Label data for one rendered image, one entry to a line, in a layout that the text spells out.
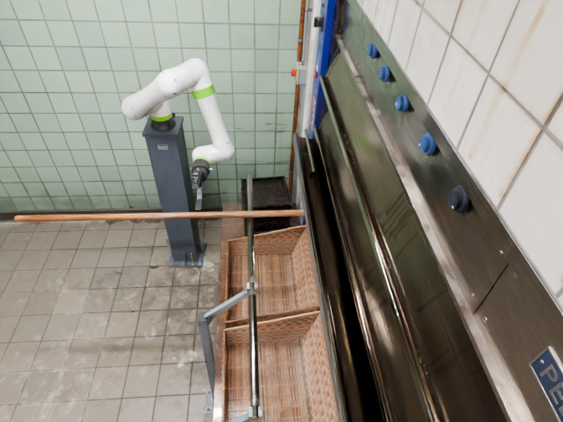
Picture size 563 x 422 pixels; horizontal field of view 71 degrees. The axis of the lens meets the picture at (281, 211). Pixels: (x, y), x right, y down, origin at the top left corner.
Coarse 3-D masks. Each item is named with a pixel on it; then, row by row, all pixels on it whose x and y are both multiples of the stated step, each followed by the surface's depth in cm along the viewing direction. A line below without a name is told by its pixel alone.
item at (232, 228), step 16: (224, 208) 276; (240, 208) 276; (224, 224) 265; (240, 224) 265; (224, 240) 254; (288, 240) 257; (224, 256) 245; (224, 272) 236; (224, 288) 228; (272, 288) 230; (240, 368) 195; (272, 384) 190
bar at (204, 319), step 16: (256, 288) 159; (224, 304) 167; (208, 320) 175; (256, 320) 149; (208, 336) 181; (256, 336) 144; (208, 352) 191; (256, 352) 139; (208, 368) 204; (256, 368) 135; (256, 384) 131; (208, 400) 238; (256, 400) 127; (240, 416) 129; (256, 416) 124
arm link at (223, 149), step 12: (216, 96) 199; (204, 108) 198; (216, 108) 201; (204, 120) 204; (216, 120) 203; (216, 132) 205; (216, 144) 209; (228, 144) 210; (216, 156) 212; (228, 156) 212
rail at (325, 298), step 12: (300, 156) 178; (300, 168) 172; (312, 216) 151; (312, 228) 146; (312, 240) 142; (324, 276) 131; (324, 288) 127; (324, 300) 124; (324, 312) 122; (336, 348) 113; (336, 360) 110; (336, 372) 108; (348, 408) 101; (348, 420) 99
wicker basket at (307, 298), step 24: (240, 240) 235; (264, 240) 236; (240, 264) 240; (264, 264) 241; (288, 264) 242; (240, 288) 228; (264, 288) 228; (288, 288) 229; (312, 288) 204; (240, 312) 216; (264, 312) 217; (288, 312) 193
